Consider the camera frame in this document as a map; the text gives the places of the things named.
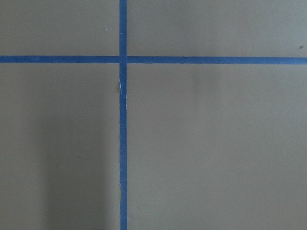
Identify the blue tape line lengthwise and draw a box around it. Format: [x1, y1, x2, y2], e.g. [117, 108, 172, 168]
[119, 0, 128, 230]

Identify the blue tape line crosswise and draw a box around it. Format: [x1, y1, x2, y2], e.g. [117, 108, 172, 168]
[0, 56, 307, 65]

